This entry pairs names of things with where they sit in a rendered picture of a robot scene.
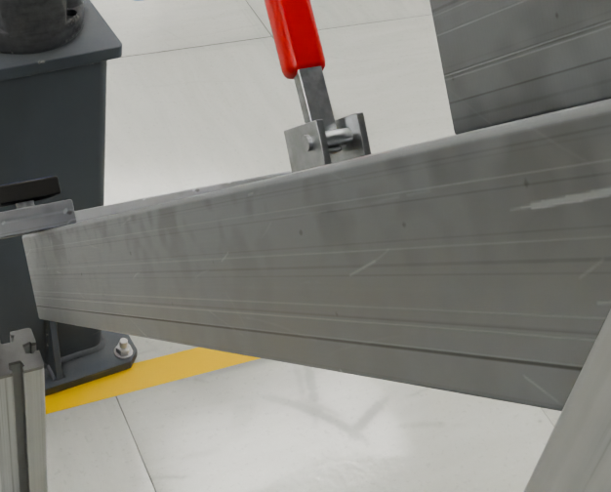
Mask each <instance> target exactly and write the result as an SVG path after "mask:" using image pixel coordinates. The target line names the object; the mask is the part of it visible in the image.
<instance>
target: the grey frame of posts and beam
mask: <svg viewBox="0 0 611 492"><path fill-rule="evenodd" d="M10 341H11V342H10V343H7V344H1V343H0V492H48V467H47V437H46V407H45V377H44V361H43V359H42V356H41V353H40V351H39V350H36V341H35V338H34V335H33V333H32V330H31V329H30V328H24V329H20V330H16V331H12V332H10ZM523 492H611V309H610V311H609V313H608V315H607V317H606V319H605V321H604V323H603V325H602V328H601V330H600V332H599V334H598V336H597V338H596V340H595V342H594V344H593V346H592V349H591V352H590V354H589V356H588V358H587V360H586V362H585V364H584V366H583V369H582V371H581V373H580V375H579V377H578V379H577V381H576V383H575V385H574V387H573V388H572V391H571V393H570V395H569V397H568V399H567V401H566V403H565V405H564V407H563V409H562V412H561V414H560V416H559V418H558V420H557V422H556V424H555V426H554V428H553V430H552V433H551V435H550V438H549V440H548V442H547V444H546V446H545V448H544V450H543V452H542V455H541V457H540V459H539V461H538V463H537V465H536V467H535V468H534V470H533V472H532V475H531V477H530V479H529V481H528V483H527V485H526V487H525V489H524V491H523Z"/></svg>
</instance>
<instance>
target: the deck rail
mask: <svg viewBox="0 0 611 492"><path fill-rule="evenodd" d="M22 242H23V247H24V252H25V255H26V260H27V265H28V270H29V274H30V279H31V284H32V289H33V293H34V298H35V303H36V306H37V311H38V316H39V318H40V319H43V320H49V321H55V322H59V323H65V324H71V325H76V326H82V327H88V328H93V329H99V330H104V331H109V332H115V333H121V334H126V335H132V336H138V337H143V338H149V339H154V340H159V341H165V342H171V343H176V344H182V345H188V346H193V347H199V348H204V349H214V350H220V351H225V352H231V353H237V354H242V355H248V356H254V357H258V358H264V359H270V360H275V361H281V362H287V363H292V364H298V365H303V366H308V367H314V368H320V369H325V370H331V371H337V372H342V373H348V374H353V375H358V376H364V377H370V378H375V379H381V380H387V381H392V382H397V383H403V384H408V385H414V386H420V387H425V388H431V389H437V390H447V391H452V392H457V393H463V394H469V395H474V396H480V397H486V398H491V399H497V400H503V401H507V402H513V403H519V404H524V405H530V406H536V407H541V408H547V409H552V410H557V411H562V409H563V407H564V405H565V403H566V401H567V399H568V397H569V395H570V393H571V391H572V388H573V387H574V385H575V383H576V381H577V379H578V377H579V375H580V373H581V371H582V369H583V366H584V364H585V362H586V360H587V358H588V356H589V354H590V352H591V349H592V346H593V344H594V342H595V340H596V338H597V336H598V334H599V332H600V330H601V328H602V325H603V323H604V321H605V319H606V317H607V315H608V313H609V311H610V309H611V99H609V100H604V101H600V102H592V103H588V104H584V105H579V106H575V107H571V108H567V109H562V110H559V111H555V112H550V113H546V114H542V115H537V116H533V117H529V118H525V119H520V120H516V121H512V122H508V123H504V124H500V125H495V126H491V127H487V128H483V129H478V130H474V131H470V132H465V133H461V134H458V135H454V136H449V137H445V138H441V139H436V140H432V141H428V142H423V143H416V144H412V145H407V146H403V147H400V148H395V149H391V150H387V151H382V152H378V153H374V154H370V155H365V156H361V157H357V158H352V159H349V160H345V161H340V162H336V163H332V164H328V165H323V166H319V167H315V168H310V169H306V170H302V171H298V172H294V173H290V174H286V175H281V176H277V177H273V178H268V179H264V180H260V181H255V182H251V183H247V184H240V185H236V186H232V187H227V188H223V189H219V190H214V191H210V192H206V193H202V194H197V195H193V196H189V197H185V198H181V199H177V200H173V201H168V202H164V203H160V204H155V205H151V206H147V207H142V208H139V209H135V210H131V211H126V212H122V213H118V214H113V215H109V216H105V217H100V218H96V219H92V220H89V221H84V222H80V223H76V224H71V225H64V226H59V227H55V228H51V229H47V230H42V231H38V232H34V233H30V234H26V235H23V236H22Z"/></svg>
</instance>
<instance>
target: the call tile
mask: <svg viewBox="0 0 611 492"><path fill-rule="evenodd" d="M60 193H61V188H60V183H59V178H58V177H57V176H53V177H48V178H42V179H37V180H31V181H25V182H20V183H14V184H4V185H0V208H1V207H6V206H11V205H16V203H20V202H24V201H29V200H34V201H37V200H43V199H47V198H50V197H53V196H55V195H58V194H60Z"/></svg>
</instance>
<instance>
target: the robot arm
mask: <svg viewBox="0 0 611 492"><path fill-rule="evenodd" d="M83 24H84V1H83V0H0V53H4V54H34V53H41V52H46V51H50V50H53V49H56V48H58V47H60V46H62V45H64V44H66V43H68V42H69V41H71V40H72V39H73V38H75V37H76V36H77V35H78V33H79V32H80V31H81V29H82V27H83Z"/></svg>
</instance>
